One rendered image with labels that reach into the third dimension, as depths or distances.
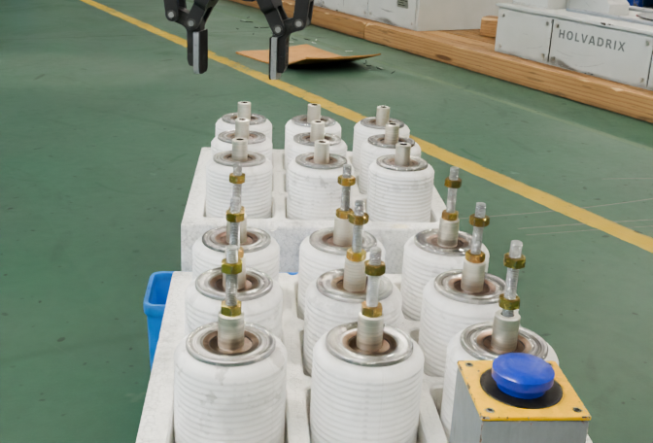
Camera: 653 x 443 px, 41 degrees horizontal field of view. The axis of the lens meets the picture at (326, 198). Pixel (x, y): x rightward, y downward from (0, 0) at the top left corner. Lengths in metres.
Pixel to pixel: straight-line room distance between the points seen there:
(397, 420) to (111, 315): 0.71
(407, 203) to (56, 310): 0.56
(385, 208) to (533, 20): 2.16
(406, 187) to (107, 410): 0.50
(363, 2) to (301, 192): 3.08
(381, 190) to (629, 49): 1.89
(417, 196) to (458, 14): 2.84
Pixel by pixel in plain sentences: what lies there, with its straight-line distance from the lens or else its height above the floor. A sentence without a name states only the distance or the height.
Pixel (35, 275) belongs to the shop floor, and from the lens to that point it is 1.52.
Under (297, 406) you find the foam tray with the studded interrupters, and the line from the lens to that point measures 0.80.
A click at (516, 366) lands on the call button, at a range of 0.59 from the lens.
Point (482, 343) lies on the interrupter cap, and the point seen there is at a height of 0.25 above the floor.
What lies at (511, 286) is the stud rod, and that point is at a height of 0.31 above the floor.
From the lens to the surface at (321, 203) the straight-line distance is 1.23.
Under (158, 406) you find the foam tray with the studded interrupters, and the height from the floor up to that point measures 0.18.
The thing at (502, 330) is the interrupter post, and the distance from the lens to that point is 0.77.
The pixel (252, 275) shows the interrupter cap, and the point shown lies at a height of 0.25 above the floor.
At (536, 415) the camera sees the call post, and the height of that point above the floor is 0.31.
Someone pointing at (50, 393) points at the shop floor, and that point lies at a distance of 1.19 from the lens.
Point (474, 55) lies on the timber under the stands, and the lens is 3.48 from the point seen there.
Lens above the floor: 0.61
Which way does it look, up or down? 19 degrees down
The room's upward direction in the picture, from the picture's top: 3 degrees clockwise
